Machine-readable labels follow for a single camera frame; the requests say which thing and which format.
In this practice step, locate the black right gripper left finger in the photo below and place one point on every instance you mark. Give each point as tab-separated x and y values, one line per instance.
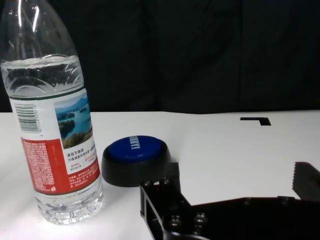
170	197

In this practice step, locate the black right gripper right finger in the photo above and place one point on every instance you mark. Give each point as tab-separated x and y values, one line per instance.
306	180

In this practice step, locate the dark blue round lid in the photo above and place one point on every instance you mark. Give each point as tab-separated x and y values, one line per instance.
135	160

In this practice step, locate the clear water bottle red cap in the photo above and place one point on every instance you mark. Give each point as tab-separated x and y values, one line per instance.
50	150

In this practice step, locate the black corner tape mark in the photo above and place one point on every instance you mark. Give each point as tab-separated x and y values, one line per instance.
263	121

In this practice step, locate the black backdrop curtain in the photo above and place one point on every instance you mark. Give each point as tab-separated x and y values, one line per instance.
187	50

